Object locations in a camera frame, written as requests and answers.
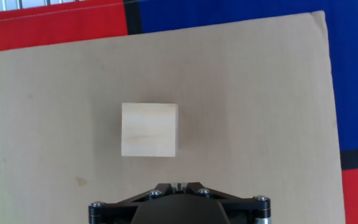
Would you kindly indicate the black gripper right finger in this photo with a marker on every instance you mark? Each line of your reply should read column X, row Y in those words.
column 244, row 208

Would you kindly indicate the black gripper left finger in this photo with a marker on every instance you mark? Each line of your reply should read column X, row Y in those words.
column 117, row 211

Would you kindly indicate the light wooden cube block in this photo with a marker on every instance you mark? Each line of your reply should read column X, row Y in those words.
column 149, row 130

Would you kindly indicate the colour block patterned cloth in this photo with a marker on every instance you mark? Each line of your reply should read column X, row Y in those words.
column 353, row 93

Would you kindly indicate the brown cardboard sheet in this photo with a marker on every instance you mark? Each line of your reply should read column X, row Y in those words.
column 244, row 109

